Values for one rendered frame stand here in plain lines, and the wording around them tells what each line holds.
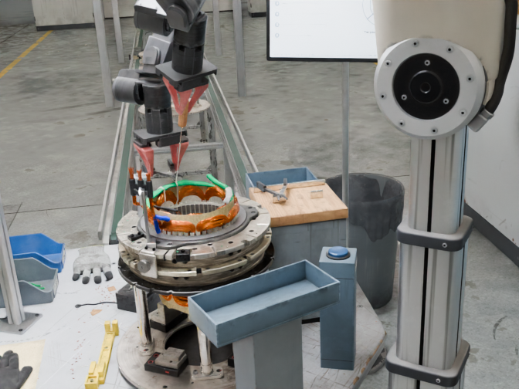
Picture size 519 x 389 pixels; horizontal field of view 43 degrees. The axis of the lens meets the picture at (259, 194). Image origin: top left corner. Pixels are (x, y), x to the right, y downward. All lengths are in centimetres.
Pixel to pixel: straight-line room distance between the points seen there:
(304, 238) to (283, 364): 38
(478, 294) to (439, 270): 224
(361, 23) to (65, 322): 131
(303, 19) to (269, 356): 139
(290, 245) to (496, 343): 168
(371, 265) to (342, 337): 164
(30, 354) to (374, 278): 183
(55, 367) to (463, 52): 108
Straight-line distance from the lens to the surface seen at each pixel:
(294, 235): 150
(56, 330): 171
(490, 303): 332
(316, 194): 156
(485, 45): 98
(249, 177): 175
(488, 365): 290
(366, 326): 161
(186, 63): 123
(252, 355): 119
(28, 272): 194
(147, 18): 123
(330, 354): 145
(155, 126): 142
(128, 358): 152
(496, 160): 373
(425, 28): 97
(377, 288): 312
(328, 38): 230
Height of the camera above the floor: 164
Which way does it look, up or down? 21 degrees down
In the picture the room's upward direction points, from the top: 3 degrees counter-clockwise
